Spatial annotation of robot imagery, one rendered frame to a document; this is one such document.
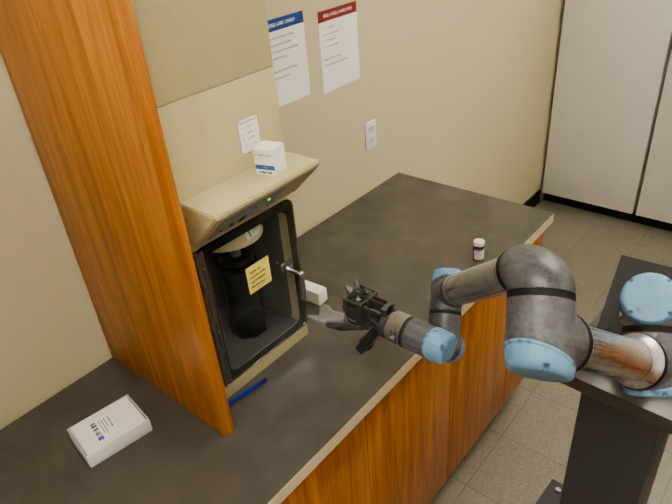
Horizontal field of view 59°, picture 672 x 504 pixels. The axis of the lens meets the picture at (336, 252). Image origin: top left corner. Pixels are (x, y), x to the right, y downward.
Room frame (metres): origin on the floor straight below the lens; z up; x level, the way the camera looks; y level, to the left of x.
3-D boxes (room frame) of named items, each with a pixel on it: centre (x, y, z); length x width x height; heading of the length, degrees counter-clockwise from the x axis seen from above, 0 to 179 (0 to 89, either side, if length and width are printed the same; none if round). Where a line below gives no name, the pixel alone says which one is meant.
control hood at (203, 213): (1.19, 0.17, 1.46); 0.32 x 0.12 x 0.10; 138
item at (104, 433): (1.03, 0.59, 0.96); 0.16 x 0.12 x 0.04; 130
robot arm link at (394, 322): (1.06, -0.13, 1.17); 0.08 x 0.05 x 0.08; 138
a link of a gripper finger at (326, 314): (1.14, 0.04, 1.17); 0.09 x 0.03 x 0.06; 84
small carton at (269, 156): (1.23, 0.13, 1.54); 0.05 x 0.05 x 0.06; 64
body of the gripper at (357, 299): (1.12, -0.07, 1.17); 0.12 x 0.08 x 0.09; 48
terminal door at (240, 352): (1.22, 0.20, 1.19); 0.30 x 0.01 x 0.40; 137
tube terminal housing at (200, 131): (1.31, 0.30, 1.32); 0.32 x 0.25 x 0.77; 138
